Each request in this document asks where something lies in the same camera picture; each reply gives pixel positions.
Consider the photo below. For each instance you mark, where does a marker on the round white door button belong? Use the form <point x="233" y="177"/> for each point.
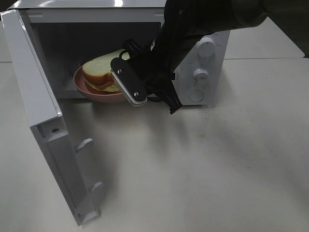
<point x="196" y="96"/>

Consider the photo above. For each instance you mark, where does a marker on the toast sandwich with filling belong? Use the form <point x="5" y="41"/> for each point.
<point x="97" y="74"/>

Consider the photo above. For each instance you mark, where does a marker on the upper white power knob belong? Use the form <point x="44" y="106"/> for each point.
<point x="206" y="47"/>

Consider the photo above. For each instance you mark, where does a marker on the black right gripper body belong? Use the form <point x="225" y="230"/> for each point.
<point x="148" y="72"/>

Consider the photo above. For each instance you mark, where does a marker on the white timer knob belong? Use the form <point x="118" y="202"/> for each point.
<point x="201" y="76"/>

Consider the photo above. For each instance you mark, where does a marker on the pink round plate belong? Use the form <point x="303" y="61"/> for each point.
<point x="78" y="80"/>

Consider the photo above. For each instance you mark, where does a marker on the white microwave door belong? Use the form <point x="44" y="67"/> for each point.
<point x="71" y="164"/>

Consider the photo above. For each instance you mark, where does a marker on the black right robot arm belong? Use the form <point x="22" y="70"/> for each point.
<point x="187" y="21"/>

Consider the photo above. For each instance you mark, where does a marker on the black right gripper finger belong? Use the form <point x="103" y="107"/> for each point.
<point x="167" y="93"/>
<point x="128" y="82"/>

